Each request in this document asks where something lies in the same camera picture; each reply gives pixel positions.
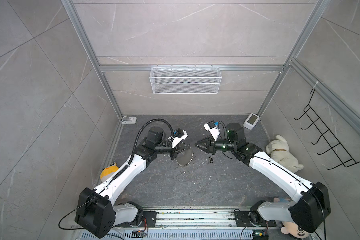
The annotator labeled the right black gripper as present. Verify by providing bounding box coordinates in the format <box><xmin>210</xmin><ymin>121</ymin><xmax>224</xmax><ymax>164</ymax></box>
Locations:
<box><xmin>195</xmin><ymin>134</ymin><xmax>237</xmax><ymax>156</ymax></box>

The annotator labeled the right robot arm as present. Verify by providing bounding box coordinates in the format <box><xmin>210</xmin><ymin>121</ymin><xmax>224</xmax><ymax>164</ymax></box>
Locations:
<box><xmin>195</xmin><ymin>121</ymin><xmax>331</xmax><ymax>233</ymax></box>

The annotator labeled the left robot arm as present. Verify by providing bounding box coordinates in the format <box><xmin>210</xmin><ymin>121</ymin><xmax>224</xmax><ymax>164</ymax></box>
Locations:
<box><xmin>73</xmin><ymin>119</ymin><xmax>190</xmax><ymax>238</ymax></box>

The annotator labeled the white digital timer device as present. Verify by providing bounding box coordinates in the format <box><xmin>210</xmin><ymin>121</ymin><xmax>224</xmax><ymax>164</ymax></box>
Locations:
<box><xmin>243</xmin><ymin>113</ymin><xmax>260</xmax><ymax>130</ymax></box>

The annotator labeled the yellow plush duck toy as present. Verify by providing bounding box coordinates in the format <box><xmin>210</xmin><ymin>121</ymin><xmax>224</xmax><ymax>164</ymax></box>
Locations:
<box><xmin>100</xmin><ymin>162</ymin><xmax>119</xmax><ymax>183</ymax></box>

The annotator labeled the white plush dog toy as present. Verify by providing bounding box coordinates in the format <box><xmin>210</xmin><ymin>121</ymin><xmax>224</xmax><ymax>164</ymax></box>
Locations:
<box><xmin>266</xmin><ymin>135</ymin><xmax>304</xmax><ymax>173</ymax></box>

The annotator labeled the beige plush doll striped shirt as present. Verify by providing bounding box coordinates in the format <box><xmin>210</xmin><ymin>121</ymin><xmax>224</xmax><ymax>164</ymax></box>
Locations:
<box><xmin>273</xmin><ymin>198</ymin><xmax>310</xmax><ymax>240</ymax></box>

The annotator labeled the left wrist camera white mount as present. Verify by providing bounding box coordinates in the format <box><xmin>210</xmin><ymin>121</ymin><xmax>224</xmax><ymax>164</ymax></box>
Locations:
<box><xmin>171</xmin><ymin>129</ymin><xmax>188</xmax><ymax>149</ymax></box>

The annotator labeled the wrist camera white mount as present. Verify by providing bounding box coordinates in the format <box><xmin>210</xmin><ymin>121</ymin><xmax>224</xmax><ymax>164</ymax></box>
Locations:
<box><xmin>171</xmin><ymin>129</ymin><xmax>188</xmax><ymax>149</ymax></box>
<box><xmin>204</xmin><ymin>121</ymin><xmax>221</xmax><ymax>142</ymax></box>

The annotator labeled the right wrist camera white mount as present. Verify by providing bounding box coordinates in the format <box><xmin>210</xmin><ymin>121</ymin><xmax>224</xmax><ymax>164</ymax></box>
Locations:
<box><xmin>204</xmin><ymin>121</ymin><xmax>221</xmax><ymax>142</ymax></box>

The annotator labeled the white wall socket box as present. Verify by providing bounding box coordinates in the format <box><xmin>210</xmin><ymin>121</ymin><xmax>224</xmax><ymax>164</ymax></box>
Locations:
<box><xmin>121</xmin><ymin>117</ymin><xmax>137</xmax><ymax>125</ymax></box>

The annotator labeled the white wire mesh basket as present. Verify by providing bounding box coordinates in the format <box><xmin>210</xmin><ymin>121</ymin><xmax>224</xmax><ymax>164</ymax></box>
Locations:
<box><xmin>150</xmin><ymin>67</ymin><xmax>222</xmax><ymax>95</ymax></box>

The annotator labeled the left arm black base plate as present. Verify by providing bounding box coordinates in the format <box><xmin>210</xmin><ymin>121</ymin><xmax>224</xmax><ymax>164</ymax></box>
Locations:
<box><xmin>119</xmin><ymin>211</ymin><xmax>157</xmax><ymax>228</ymax></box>

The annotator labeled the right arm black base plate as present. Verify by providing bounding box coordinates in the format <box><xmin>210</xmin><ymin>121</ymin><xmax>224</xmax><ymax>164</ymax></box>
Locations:
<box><xmin>233</xmin><ymin>210</ymin><xmax>277</xmax><ymax>228</ymax></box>

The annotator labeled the black wire hook rack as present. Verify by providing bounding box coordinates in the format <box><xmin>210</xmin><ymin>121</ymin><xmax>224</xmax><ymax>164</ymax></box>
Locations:
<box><xmin>294</xmin><ymin>89</ymin><xmax>360</xmax><ymax>170</ymax></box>

